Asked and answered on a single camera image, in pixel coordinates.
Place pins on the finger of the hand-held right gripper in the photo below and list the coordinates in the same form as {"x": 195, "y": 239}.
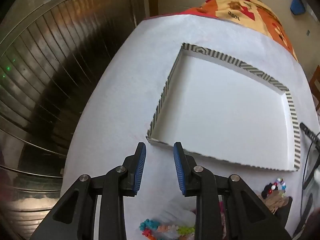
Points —
{"x": 308, "y": 131}
{"x": 312, "y": 171}

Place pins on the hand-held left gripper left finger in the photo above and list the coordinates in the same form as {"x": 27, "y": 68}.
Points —
{"x": 141, "y": 165}

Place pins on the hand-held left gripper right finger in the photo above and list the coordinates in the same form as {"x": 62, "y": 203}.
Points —
{"x": 178, "y": 170}

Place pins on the white box with striped rim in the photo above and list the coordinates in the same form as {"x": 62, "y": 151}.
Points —
{"x": 225, "y": 105}

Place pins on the pink bead jewelry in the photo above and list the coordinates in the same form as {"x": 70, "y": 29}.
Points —
{"x": 221, "y": 206}

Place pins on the clear plastic bag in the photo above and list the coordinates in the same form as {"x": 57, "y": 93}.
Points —
{"x": 175, "y": 212}

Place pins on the wooden chair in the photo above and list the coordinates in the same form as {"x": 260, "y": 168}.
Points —
{"x": 315, "y": 85}

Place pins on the white table cover sheet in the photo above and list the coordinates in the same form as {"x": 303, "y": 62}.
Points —
{"x": 125, "y": 80}

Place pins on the blue plastic object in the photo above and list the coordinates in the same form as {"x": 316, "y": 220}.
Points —
{"x": 297, "y": 3}

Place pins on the metal roller shutter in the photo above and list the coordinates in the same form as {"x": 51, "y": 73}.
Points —
{"x": 50, "y": 67}

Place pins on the orange patterned blanket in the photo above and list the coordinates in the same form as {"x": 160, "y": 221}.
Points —
{"x": 250, "y": 7}

